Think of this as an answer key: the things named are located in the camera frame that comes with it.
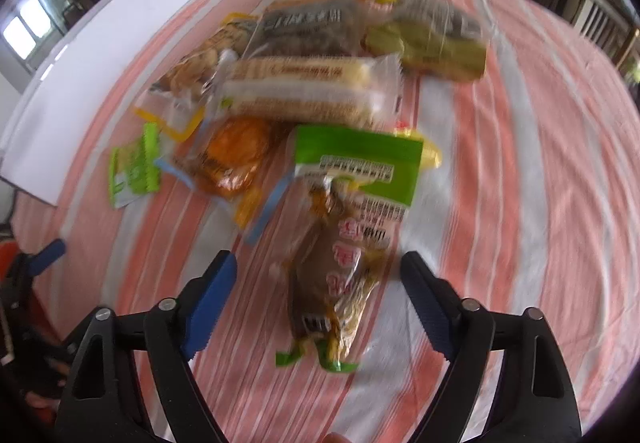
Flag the small green snack packet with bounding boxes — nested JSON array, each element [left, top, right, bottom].
[[107, 123, 160, 209]]

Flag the orange chicken leg packet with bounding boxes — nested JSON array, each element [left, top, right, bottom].
[[154, 116, 294, 244]]

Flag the green-top brown pickle packet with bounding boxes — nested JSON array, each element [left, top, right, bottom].
[[276, 124, 422, 374]]

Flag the white cardboard box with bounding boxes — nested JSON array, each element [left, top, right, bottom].
[[1, 0, 191, 204]]

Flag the striped pink white tablecloth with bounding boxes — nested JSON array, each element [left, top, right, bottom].
[[10, 0, 640, 443]]

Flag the yellow-edged clear nut packet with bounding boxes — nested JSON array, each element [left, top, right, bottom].
[[134, 13, 257, 143]]

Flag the yellow red chip bag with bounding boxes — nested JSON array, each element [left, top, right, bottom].
[[393, 122, 442, 171]]

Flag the cream wafer roll packet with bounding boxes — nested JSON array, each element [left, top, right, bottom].
[[209, 54, 402, 130]]

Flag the dark grey snack bag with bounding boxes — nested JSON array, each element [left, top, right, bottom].
[[243, 0, 369, 59]]

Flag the green-gold snack bag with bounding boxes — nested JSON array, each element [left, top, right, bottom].
[[363, 0, 487, 82]]

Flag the dark wooden chair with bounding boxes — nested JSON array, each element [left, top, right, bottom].
[[570, 0, 639, 71]]

